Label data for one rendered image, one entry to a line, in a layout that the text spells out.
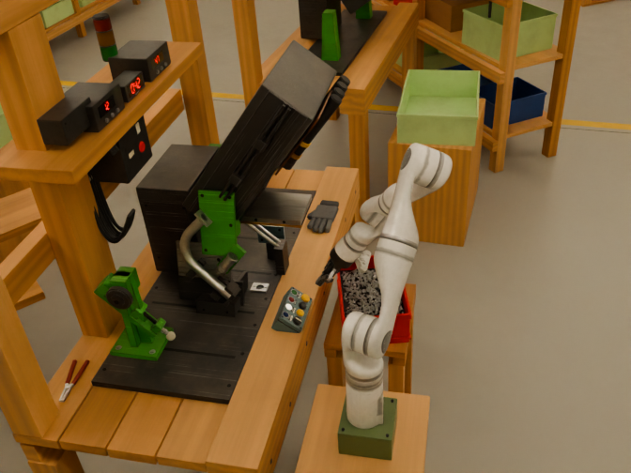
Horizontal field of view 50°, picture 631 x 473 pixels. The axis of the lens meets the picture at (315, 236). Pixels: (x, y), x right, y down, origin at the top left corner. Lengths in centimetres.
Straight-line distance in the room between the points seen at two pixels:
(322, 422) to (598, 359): 179
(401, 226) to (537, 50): 316
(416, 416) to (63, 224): 110
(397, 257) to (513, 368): 178
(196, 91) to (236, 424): 144
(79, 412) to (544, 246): 277
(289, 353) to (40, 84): 99
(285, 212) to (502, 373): 146
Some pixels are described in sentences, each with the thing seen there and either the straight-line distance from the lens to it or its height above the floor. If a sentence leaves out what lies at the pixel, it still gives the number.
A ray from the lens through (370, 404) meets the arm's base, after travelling 171.
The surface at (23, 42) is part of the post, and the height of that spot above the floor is 181.
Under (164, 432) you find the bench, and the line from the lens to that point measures 191.
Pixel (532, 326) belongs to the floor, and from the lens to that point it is 348.
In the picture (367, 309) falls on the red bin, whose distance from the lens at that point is 216.
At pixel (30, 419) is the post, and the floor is 95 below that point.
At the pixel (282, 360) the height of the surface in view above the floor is 90.
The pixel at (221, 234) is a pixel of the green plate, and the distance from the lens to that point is 210.
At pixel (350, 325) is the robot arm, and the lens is 156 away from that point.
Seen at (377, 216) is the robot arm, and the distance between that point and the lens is 186.
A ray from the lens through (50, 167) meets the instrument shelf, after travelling 178.
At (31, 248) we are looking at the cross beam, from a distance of 200.
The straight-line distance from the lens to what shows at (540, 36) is 458.
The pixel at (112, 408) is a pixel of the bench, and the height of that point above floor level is 88.
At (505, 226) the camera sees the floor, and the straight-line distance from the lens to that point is 413.
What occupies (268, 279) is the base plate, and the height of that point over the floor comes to 90.
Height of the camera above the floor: 232
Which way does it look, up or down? 35 degrees down
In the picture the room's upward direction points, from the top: 4 degrees counter-clockwise
